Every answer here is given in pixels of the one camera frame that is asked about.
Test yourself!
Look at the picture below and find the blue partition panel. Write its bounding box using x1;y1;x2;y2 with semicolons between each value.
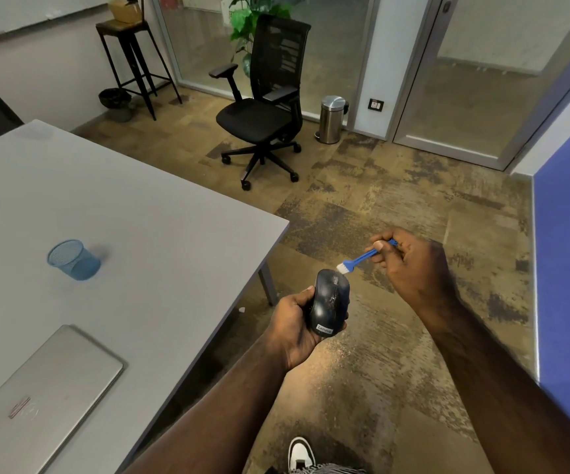
533;104;570;447

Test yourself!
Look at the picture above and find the blue mesh pen cup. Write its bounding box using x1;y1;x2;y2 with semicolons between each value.
47;239;102;281

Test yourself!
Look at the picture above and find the person's right hand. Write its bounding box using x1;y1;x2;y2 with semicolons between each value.
365;228;459;319

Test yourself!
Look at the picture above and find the black office chair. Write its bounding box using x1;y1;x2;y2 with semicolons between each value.
209;14;312;192

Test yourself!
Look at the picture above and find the black bowl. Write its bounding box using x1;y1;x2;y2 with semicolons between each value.
98;88;133;123

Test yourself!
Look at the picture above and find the black bar stool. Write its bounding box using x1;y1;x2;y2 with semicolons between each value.
95;0;183;121

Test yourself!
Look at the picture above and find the black computer mouse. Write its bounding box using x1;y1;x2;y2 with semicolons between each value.
307;269;351;338

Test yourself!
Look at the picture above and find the blue cleaning brush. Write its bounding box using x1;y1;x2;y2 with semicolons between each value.
336;238;399;275

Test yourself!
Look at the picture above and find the person's left hand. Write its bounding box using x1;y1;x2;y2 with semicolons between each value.
263;285;349;373

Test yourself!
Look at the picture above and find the steel pedal bin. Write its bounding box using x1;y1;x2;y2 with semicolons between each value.
314;95;350;145

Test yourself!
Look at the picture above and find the white sneaker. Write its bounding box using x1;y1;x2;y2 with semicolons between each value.
287;436;317;473

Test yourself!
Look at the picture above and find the silver laptop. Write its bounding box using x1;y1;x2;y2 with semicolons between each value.
0;325;124;474

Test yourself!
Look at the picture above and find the person's left forearm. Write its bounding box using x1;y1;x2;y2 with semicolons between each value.
123;335;290;474

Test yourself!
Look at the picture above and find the person's right forearm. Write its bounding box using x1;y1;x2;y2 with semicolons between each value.
417;296;570;474

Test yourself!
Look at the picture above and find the green potted plant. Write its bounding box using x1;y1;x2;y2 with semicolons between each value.
221;0;295;78

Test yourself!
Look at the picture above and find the glass door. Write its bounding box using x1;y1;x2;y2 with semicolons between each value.
386;0;570;171

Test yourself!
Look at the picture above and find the grey table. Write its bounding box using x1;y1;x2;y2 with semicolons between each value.
0;119;290;474

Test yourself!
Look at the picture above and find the whiteboard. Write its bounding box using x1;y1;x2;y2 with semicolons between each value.
0;0;113;45

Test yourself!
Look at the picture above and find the striped trouser leg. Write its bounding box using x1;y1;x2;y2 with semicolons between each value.
290;463;367;474

